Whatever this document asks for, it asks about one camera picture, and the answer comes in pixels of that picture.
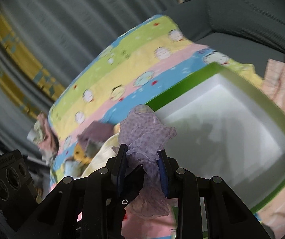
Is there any colourful striped cartoon blanket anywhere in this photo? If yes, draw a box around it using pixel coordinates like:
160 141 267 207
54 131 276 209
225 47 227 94
47 14 264 239

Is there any orange cookie plush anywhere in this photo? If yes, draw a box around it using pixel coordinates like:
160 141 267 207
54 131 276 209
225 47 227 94
73 143 89 164

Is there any green rimmed white bin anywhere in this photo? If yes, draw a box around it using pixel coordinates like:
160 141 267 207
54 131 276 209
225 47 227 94
148 63 285 212

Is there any grey yellow curtain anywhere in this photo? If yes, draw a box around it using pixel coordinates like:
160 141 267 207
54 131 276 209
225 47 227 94
0 0 183 140

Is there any pile of pastel cloths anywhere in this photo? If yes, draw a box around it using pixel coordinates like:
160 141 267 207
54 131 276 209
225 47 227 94
27 112 59 166

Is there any cream fluffy plush pouch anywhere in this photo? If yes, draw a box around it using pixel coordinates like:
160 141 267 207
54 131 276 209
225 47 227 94
81 133 120 178

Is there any mauve folded cloth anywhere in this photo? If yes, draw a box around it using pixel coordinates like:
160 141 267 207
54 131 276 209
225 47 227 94
77 121 114 150

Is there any purple dotted scrunchie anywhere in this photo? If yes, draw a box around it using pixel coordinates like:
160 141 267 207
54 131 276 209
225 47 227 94
118 105 177 219

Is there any light blue plush toy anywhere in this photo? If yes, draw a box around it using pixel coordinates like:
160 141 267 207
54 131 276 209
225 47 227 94
64 160 82 179

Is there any dark grey sofa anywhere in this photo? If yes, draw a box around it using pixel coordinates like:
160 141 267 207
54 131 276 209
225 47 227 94
162 0 285 63

